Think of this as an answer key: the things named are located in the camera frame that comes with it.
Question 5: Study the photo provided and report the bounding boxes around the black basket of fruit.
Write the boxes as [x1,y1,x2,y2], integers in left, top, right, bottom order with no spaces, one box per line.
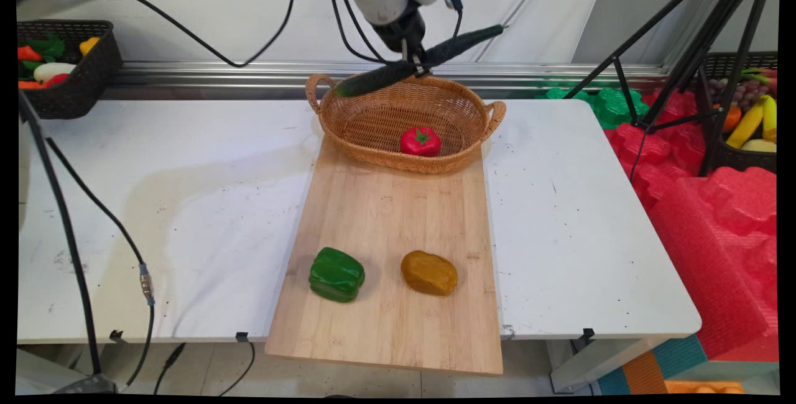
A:
[701,52,778,175]

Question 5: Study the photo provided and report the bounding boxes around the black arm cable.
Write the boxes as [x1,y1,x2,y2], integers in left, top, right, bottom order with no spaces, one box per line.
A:
[17,0,389,69]

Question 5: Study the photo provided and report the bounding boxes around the purple grapes bunch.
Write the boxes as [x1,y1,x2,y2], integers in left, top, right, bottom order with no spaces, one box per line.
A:
[709,79,769,112]

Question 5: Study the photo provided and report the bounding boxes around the green bell pepper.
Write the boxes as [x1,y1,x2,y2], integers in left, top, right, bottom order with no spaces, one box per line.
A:
[309,247,366,303]

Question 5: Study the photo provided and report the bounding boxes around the white table leg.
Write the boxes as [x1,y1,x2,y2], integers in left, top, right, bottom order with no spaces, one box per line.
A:
[550,337,663,393]

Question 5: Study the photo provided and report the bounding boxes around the black cable under table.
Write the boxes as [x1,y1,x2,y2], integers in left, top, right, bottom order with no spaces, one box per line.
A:
[153,342,187,396]
[219,337,257,397]

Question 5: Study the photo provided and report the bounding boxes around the green leafy vegetable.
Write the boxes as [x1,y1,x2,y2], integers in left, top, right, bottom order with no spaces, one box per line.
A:
[24,34,67,62]

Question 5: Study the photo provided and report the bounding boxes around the black tripod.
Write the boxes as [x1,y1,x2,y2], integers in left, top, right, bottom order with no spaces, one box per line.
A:
[563,0,778,178]

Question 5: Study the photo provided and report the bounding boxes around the orange foam piece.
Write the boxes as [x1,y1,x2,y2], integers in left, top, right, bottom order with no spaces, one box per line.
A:
[664,380,747,396]

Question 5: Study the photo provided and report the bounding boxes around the black cable with metal connector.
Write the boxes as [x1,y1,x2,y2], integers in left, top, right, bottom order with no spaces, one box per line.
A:
[45,137,156,392]

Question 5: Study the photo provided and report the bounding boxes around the black basket of vegetables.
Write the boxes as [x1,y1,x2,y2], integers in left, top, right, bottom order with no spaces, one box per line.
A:
[17,19,124,121]

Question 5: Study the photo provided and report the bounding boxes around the dark green cucumber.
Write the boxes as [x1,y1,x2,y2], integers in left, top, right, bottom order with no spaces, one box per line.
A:
[335,24,506,98]

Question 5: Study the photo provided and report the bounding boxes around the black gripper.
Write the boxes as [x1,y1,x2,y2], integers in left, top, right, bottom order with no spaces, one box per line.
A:
[372,0,437,76]

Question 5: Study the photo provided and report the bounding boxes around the orange toy fruit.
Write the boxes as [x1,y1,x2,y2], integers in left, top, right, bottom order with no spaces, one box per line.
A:
[715,104,743,135]

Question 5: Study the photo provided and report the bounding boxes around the red foam mat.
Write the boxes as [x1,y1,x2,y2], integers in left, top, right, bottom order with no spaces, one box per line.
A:
[647,167,779,362]
[605,89,710,209]

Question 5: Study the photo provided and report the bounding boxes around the red and green vegetable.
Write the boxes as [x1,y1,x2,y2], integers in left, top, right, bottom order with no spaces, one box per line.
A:
[740,68,778,98]

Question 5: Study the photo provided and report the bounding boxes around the aluminium wall rail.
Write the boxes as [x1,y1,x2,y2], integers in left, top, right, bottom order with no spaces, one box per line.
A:
[103,60,673,101]

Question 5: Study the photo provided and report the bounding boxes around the red toy tomato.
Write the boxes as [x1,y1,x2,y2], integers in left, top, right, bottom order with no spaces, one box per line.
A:
[400,126,442,157]

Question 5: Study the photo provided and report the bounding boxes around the thick black cable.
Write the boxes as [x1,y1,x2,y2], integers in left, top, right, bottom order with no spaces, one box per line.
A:
[17,90,117,395]

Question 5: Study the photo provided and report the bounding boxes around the brown toy potato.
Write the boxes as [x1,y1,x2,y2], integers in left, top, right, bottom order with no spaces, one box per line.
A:
[400,250,459,296]

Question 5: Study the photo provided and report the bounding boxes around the yellow banana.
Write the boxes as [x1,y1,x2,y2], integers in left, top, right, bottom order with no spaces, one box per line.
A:
[726,100,765,150]
[761,94,778,144]

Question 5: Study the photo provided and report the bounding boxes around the green foam mat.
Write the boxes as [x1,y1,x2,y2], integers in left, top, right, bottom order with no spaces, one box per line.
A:
[535,85,651,131]

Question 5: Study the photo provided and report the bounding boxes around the teal and orange foam tiles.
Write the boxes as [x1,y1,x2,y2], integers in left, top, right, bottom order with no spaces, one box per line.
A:
[596,333,710,396]

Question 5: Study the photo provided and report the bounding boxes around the wicker basket with handles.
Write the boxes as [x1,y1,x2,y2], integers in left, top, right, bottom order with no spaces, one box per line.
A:
[305,72,507,175]

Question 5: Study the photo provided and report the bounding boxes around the white toy radish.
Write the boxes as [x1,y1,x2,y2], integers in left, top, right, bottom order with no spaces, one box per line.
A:
[32,62,78,84]

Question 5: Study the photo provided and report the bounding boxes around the bamboo cutting board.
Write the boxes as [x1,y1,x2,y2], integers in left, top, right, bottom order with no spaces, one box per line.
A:
[266,137,504,375]

